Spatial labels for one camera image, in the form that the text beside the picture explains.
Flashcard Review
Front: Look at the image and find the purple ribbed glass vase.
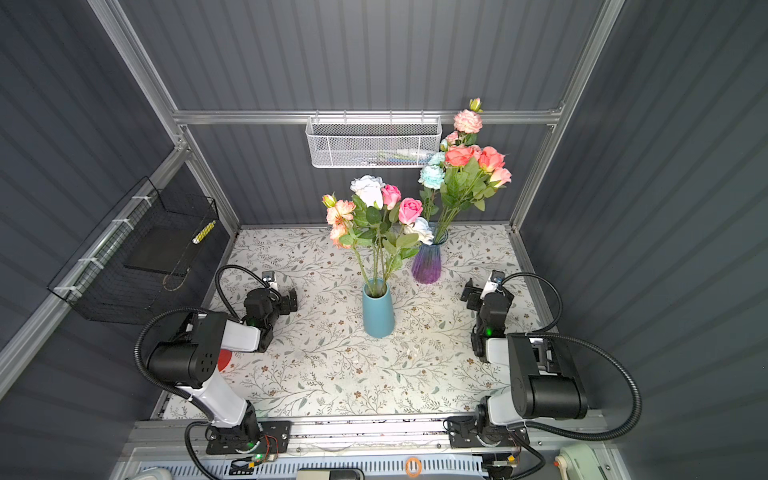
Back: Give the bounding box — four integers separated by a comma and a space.
411, 234, 448, 284

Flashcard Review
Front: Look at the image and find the teal cylindrical vase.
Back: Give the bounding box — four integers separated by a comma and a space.
362, 279, 395, 339

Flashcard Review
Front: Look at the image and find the pink double carnation stem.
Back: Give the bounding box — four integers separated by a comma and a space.
321, 194, 374, 293

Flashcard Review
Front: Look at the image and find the coral pink rose stem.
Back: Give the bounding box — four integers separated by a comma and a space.
436, 146, 484, 243

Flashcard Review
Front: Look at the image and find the light pink rose stem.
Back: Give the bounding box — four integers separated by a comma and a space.
488, 167, 512, 189

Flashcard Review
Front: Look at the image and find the white blue carnation stem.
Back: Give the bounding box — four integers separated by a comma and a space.
419, 152, 445, 220

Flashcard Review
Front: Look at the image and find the deep pink rose stem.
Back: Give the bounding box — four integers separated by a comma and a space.
478, 146, 505, 191

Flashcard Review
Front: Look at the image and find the small pink bud stem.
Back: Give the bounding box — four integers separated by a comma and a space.
381, 184, 402, 210

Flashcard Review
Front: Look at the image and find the magenta rose stem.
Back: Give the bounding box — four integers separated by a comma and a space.
380, 198, 423, 282

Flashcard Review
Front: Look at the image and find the white cream rose stem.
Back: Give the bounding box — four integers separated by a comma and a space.
350, 175, 385, 295

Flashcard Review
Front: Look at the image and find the pink carnation flower stem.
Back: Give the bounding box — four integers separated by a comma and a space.
440, 98, 483, 151

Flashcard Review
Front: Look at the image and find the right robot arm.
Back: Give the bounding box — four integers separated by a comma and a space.
443, 270, 643, 449

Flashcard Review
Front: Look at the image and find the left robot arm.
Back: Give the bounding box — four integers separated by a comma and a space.
133, 264, 298, 463

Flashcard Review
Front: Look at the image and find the red pen cup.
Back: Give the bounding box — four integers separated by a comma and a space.
217, 349, 233, 372

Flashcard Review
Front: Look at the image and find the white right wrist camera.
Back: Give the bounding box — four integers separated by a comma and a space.
480, 270, 505, 300

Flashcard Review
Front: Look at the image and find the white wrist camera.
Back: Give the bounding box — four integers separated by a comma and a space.
262, 270, 278, 290
480, 270, 505, 300

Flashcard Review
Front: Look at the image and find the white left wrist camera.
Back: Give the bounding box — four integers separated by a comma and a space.
262, 270, 278, 290

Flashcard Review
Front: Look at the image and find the black wire wall basket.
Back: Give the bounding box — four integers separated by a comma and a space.
48, 177, 219, 325

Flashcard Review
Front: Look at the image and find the white wire wall basket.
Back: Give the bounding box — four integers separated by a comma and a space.
305, 115, 443, 169

